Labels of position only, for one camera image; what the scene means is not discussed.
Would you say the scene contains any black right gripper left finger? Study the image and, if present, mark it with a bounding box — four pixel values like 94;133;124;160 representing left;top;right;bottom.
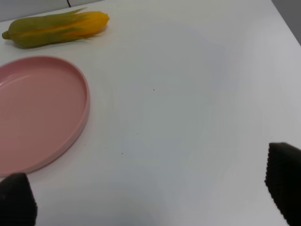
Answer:
0;173;38;226

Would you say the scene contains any yellow green toy corn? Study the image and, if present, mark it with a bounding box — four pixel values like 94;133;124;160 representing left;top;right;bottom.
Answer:
2;9;110;48

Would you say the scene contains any large pink plate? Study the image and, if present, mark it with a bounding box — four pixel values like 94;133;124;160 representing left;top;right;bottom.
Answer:
0;56;90;177

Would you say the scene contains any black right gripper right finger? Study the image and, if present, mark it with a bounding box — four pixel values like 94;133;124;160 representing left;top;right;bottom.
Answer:
265;143;301;226

